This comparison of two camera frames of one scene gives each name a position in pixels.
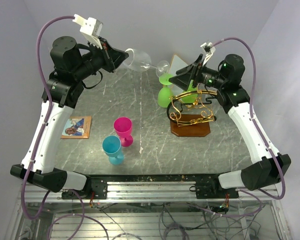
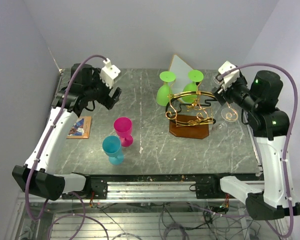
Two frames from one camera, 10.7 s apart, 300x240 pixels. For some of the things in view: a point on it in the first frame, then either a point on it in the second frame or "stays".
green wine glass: [164, 94] stays
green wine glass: [191, 98] stays
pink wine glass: [123, 127] stays
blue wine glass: [111, 145] stays
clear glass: [138, 61] to [229, 115]
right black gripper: [193, 71] to [222, 95]
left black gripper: [112, 57] to [107, 100]
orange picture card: [77, 127] stays
